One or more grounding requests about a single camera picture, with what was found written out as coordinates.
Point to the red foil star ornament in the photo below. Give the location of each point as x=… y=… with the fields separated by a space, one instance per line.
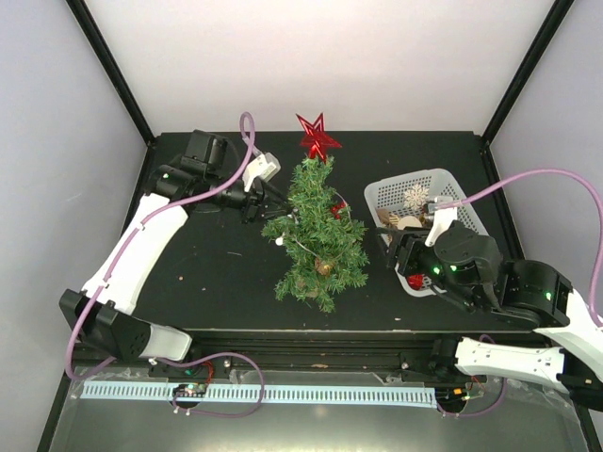
x=315 y=139

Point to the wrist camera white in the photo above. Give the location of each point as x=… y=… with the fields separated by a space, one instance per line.
x=264 y=166
x=442 y=211

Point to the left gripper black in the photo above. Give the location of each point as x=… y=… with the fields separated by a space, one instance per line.
x=255 y=203

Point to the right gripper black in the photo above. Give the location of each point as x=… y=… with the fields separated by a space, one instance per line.
x=408 y=239

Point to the red gift box ornament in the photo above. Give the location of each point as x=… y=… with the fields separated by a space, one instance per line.
x=415 y=281

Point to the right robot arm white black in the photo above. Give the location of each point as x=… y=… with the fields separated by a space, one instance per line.
x=468 y=271

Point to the light blue slotted cable duct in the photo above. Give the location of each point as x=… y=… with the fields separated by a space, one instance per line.
x=414 y=397

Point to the pine cone ornament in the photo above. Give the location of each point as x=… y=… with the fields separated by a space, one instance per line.
x=322 y=267

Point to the white wooden snowflake ornament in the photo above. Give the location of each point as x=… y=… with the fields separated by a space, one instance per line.
x=415 y=196

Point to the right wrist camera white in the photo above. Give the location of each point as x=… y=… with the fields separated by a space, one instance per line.
x=442 y=211

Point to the white plastic basket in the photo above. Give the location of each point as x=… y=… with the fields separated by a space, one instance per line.
x=387 y=194

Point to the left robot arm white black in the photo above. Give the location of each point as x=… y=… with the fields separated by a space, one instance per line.
x=102 y=313

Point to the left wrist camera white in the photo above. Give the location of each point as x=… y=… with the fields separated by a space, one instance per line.
x=264 y=166

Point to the small green christmas tree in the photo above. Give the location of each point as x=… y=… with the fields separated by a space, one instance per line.
x=316 y=233

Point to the wooden snowman ornament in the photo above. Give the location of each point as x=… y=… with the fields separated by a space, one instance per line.
x=409 y=222

